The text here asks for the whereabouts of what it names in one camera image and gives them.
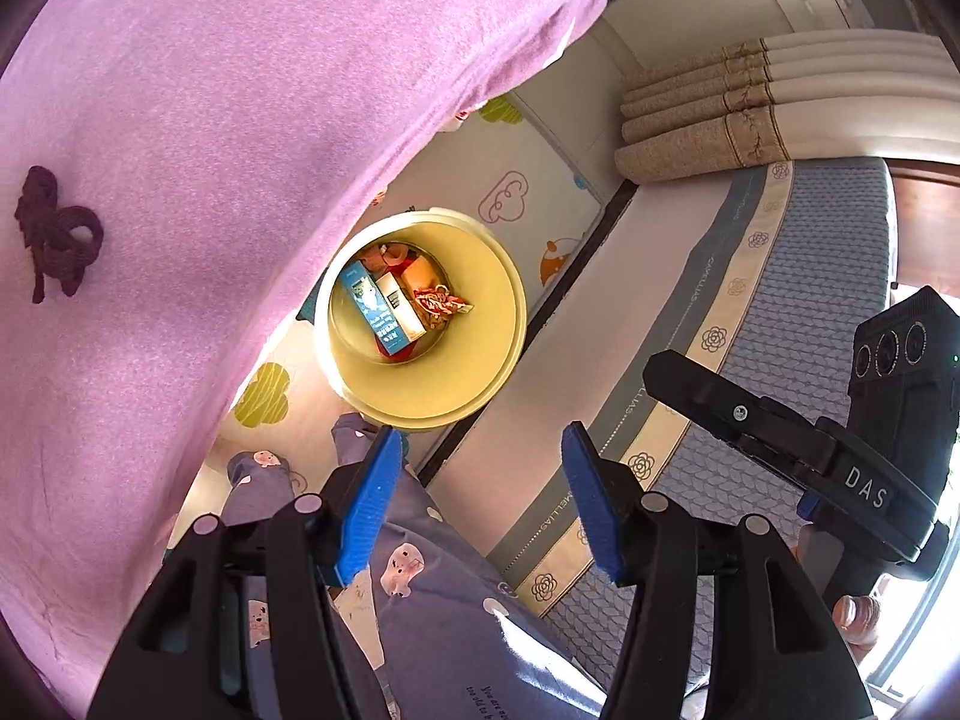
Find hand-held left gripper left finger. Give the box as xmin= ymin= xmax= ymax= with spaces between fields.
xmin=88 ymin=426 xmax=404 ymax=720

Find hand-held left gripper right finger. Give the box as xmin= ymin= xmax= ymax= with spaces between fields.
xmin=562 ymin=421 xmax=877 ymax=720

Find blue cardboard box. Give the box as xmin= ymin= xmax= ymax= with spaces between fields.
xmin=338 ymin=260 xmax=410 ymax=358

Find gold cardboard box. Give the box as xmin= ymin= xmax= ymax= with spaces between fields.
xmin=375 ymin=271 xmax=429 ymax=339

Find red snack wrapper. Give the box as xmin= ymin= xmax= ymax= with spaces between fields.
xmin=412 ymin=284 xmax=476 ymax=332

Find yellow round bin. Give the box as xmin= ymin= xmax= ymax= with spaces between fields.
xmin=313 ymin=209 xmax=528 ymax=433

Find yellow drawstring bag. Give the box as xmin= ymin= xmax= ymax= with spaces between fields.
xmin=400 ymin=254 xmax=440 ymax=294

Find orange brown sock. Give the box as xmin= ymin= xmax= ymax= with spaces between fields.
xmin=364 ymin=239 xmax=410 ymax=275

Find dark maroon cord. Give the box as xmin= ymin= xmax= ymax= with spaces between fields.
xmin=14 ymin=166 xmax=105 ymax=307

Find person's right hand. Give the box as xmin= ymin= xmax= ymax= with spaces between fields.
xmin=831 ymin=592 xmax=883 ymax=647

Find purple printed pajama pants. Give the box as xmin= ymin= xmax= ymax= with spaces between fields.
xmin=223 ymin=412 xmax=608 ymax=720

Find wooden cabinet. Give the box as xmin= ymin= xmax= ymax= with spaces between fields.
xmin=891 ymin=162 xmax=960 ymax=302

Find cloud print play mat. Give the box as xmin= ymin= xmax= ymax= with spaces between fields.
xmin=172 ymin=94 xmax=608 ymax=533

